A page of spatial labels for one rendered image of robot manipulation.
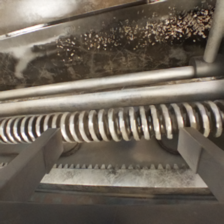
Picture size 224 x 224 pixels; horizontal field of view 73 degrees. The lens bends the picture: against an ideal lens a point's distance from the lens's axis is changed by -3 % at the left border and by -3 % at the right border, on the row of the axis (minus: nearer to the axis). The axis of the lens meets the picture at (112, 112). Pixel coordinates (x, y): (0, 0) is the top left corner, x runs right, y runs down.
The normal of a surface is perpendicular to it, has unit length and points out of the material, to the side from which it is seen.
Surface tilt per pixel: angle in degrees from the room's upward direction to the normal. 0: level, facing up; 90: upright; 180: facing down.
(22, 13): 0
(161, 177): 90
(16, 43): 0
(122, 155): 90
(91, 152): 90
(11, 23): 0
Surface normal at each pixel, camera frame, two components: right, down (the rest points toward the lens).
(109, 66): -0.13, 0.63
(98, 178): -0.20, -0.77
